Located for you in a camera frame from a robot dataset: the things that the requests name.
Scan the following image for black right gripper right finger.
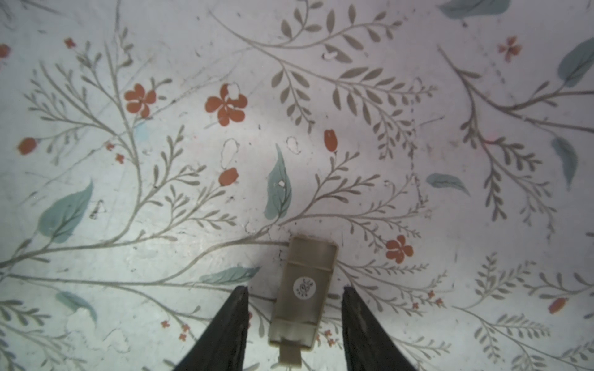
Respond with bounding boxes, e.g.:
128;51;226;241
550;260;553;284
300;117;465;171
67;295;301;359
341;287;415;371

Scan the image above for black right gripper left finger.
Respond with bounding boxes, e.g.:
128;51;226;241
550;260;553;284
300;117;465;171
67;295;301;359
174;286;249;371

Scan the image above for beige battery cover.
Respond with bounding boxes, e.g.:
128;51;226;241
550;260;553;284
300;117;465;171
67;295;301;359
269;237;339;367

